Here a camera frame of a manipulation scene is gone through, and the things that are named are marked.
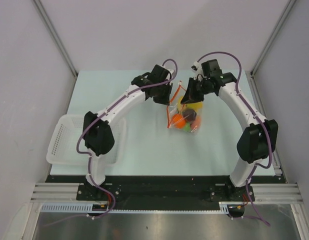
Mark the fake green cucumber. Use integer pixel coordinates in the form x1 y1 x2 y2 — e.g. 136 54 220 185
182 123 192 133

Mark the purple cable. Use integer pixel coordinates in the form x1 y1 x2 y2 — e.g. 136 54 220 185
195 51 273 227
43 58 177 226

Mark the fake dark purple fruit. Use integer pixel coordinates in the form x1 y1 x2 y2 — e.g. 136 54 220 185
181 108 197 123

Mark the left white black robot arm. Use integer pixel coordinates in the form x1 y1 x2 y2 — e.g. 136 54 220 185
79 64 178 200

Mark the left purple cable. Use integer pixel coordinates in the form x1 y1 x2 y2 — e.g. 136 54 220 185
43 58 177 226

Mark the fake yellow lemon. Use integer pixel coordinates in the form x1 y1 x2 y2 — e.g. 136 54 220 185
177 97 189 111

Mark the fake peach fruit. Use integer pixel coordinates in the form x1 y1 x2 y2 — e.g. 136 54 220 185
191 115 202 129

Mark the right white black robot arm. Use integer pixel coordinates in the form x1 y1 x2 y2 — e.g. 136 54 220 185
181 59 279 201

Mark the white perforated plastic basket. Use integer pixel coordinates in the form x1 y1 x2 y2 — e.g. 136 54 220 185
46 114 127 167

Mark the aluminium frame rail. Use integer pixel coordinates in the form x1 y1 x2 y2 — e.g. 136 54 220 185
31 183 80 203

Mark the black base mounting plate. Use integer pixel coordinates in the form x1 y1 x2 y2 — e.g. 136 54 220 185
46 175 286 211

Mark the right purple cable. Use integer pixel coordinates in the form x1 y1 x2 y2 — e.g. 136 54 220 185
195 51 273 227

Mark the clear zip top bag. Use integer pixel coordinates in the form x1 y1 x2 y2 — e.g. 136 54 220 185
166 81 203 133

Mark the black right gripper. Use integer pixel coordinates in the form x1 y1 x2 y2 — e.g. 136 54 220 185
181 77 214 105

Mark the white slotted cable duct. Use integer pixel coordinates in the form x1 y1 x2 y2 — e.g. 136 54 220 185
41 203 93 213

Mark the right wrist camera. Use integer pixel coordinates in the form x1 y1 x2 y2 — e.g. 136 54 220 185
191 61 201 72

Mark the fake orange fruit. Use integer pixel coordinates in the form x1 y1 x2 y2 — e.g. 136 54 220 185
171 113 187 129

